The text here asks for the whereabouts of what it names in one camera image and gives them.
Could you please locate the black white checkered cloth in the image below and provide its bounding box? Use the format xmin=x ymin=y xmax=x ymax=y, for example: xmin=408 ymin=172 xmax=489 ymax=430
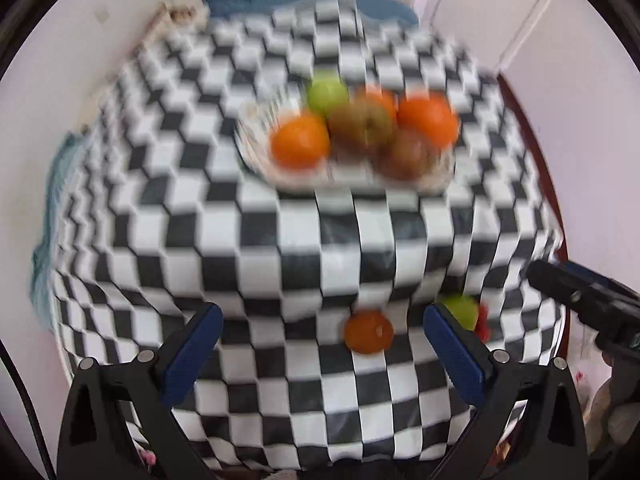
xmin=47 ymin=0 xmax=568 ymax=473

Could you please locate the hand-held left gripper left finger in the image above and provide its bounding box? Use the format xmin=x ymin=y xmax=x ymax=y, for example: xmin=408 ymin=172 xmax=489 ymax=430
xmin=56 ymin=303 xmax=224 ymax=480

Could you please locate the large orange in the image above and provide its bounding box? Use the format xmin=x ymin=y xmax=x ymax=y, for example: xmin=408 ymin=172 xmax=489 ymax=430
xmin=396 ymin=94 xmax=461 ymax=148

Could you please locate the person's right hand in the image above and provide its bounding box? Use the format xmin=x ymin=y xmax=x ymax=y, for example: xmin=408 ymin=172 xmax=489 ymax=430
xmin=585 ymin=375 xmax=640 ymax=456

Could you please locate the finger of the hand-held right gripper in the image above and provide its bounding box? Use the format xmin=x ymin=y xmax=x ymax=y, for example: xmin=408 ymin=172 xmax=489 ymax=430
xmin=526 ymin=259 xmax=608 ymax=321
xmin=562 ymin=261 xmax=640 ymax=307

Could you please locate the dark brown round fruit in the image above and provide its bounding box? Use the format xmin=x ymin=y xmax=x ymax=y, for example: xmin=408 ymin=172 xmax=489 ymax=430
xmin=327 ymin=101 xmax=396 ymax=150
xmin=377 ymin=129 xmax=441 ymax=182

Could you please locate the orange-brown round fruit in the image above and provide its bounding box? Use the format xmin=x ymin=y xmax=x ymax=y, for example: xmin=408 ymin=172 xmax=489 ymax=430
xmin=357 ymin=87 xmax=398 ymax=117

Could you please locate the white door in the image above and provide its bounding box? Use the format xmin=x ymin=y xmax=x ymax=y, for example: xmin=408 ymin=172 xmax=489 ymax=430
xmin=430 ymin=0 xmax=561 ymax=76

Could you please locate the blue bedsheet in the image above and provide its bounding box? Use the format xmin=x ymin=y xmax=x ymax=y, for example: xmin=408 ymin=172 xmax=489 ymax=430
xmin=202 ymin=0 xmax=421 ymax=28

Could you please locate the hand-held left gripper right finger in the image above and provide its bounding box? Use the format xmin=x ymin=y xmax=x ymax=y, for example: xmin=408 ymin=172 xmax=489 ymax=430
xmin=424 ymin=304 xmax=590 ymax=480

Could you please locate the black cable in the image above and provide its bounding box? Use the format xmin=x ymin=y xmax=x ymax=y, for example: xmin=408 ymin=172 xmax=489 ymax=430
xmin=0 ymin=337 xmax=56 ymax=480

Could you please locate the green apple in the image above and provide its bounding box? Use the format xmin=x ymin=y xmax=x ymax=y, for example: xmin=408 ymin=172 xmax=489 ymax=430
xmin=440 ymin=294 xmax=480 ymax=332
xmin=306 ymin=74 xmax=351 ymax=117

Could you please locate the teddy bear pillow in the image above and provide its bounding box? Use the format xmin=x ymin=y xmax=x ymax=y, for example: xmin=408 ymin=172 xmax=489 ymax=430
xmin=150 ymin=0 xmax=211 ymax=36

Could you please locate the light blue blanket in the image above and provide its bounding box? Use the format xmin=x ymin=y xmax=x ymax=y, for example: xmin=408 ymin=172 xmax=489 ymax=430
xmin=31 ymin=132 xmax=83 ymax=331

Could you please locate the small orange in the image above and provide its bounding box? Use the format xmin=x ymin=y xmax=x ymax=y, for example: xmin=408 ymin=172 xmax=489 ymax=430
xmin=344 ymin=310 xmax=395 ymax=355
xmin=270 ymin=114 xmax=332 ymax=171

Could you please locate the oval floral plate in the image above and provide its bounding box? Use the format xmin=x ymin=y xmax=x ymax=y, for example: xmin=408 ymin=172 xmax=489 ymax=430
xmin=235 ymin=85 xmax=453 ymax=196

